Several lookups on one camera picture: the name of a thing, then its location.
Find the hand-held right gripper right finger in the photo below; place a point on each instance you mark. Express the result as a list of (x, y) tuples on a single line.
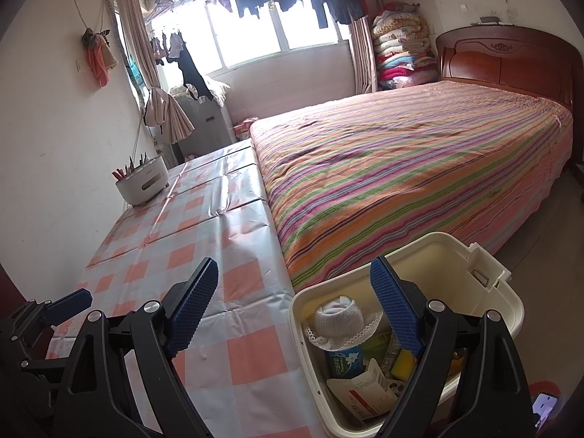
[(394, 310)]

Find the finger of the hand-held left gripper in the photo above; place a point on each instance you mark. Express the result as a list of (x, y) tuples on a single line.
[(43, 367), (68, 303)]

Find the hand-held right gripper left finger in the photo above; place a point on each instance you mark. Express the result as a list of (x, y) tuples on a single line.
[(191, 310)]

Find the yellow sponge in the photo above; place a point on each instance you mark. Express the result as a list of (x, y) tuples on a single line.
[(404, 365)]

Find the white knitted lace item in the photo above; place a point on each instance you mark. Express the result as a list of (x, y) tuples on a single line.
[(337, 319)]

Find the cream plastic bin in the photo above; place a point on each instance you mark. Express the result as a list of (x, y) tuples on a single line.
[(433, 255)]

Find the white carton with red print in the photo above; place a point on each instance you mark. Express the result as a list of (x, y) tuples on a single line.
[(365, 392)]

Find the dark wooden door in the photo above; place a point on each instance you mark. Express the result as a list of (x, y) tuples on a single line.
[(7, 283)]

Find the pink checkered tablecloth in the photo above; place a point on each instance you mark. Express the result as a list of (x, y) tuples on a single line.
[(182, 237)]

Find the white utensil holder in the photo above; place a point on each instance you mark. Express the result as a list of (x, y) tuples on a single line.
[(146, 185)]

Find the bundle of chopsticks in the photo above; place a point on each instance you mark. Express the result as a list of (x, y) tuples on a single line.
[(121, 174)]

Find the bed with striped sheet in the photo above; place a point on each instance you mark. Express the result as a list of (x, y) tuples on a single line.
[(410, 155)]

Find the smartphone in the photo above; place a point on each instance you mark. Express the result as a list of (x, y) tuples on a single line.
[(545, 408)]

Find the grey washing machine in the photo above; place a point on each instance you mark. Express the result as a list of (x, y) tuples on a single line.
[(205, 123)]

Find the pink cloth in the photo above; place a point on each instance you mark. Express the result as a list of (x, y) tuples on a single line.
[(242, 127)]

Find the striped tied cloth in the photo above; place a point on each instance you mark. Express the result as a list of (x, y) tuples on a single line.
[(166, 114)]

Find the white cloth pile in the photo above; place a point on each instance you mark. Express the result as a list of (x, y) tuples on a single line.
[(219, 89)]

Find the black hanging garment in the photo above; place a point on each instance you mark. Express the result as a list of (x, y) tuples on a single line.
[(189, 73)]

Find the orange hanging towel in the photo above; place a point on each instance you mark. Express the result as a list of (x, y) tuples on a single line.
[(98, 61)]

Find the pink striped curtain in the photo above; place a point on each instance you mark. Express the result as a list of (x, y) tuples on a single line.
[(132, 32), (362, 59)]

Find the stack of folded quilts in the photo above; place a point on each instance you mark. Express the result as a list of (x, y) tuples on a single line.
[(401, 45)]

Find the small hanging laundry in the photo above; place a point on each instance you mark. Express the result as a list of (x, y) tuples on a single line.
[(173, 45)]

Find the brown wooden headboard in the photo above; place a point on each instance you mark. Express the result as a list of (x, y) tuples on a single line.
[(511, 64)]

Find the small grey item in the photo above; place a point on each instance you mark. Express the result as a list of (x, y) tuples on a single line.
[(489, 20)]

